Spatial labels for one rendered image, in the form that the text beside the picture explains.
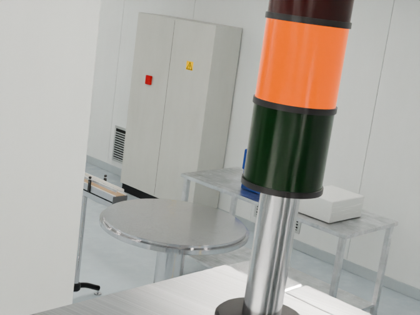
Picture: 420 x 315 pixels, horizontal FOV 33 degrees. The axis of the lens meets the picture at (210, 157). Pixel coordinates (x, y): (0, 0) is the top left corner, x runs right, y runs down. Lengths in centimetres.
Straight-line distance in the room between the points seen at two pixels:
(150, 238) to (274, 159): 373
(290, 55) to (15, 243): 174
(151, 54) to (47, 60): 593
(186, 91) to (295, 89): 709
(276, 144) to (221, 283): 16
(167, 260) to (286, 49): 413
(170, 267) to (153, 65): 374
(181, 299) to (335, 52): 20
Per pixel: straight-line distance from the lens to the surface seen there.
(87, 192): 509
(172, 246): 409
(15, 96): 197
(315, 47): 41
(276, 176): 42
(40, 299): 222
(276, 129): 41
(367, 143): 664
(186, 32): 752
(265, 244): 44
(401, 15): 650
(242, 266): 58
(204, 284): 54
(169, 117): 770
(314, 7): 41
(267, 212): 44
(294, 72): 41
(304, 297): 55
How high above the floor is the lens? 230
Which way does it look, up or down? 12 degrees down
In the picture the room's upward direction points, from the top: 8 degrees clockwise
